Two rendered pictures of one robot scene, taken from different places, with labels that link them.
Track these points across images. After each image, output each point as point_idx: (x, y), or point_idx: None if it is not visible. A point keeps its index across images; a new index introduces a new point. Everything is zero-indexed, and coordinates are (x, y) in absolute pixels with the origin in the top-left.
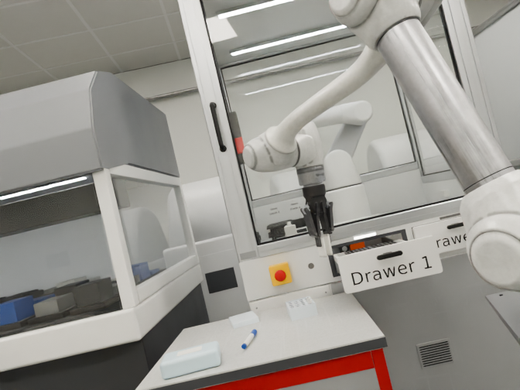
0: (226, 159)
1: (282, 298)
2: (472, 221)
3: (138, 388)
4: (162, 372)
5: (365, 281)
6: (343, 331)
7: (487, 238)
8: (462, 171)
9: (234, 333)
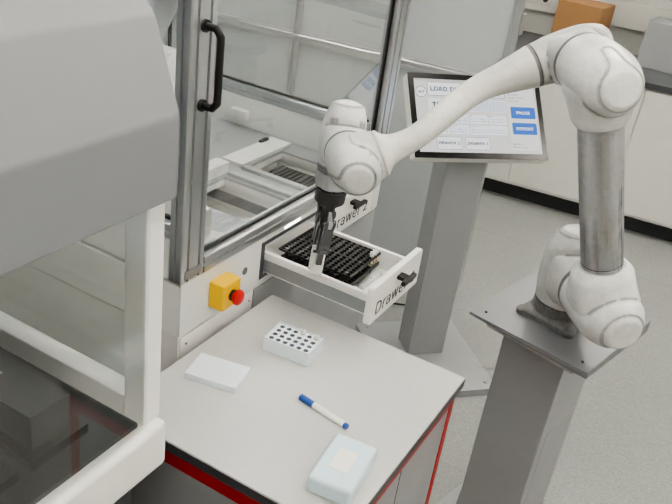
0: (200, 124)
1: (211, 321)
2: (605, 301)
3: None
4: (349, 500)
5: (381, 307)
6: (413, 378)
7: (628, 321)
8: (607, 260)
9: (261, 403)
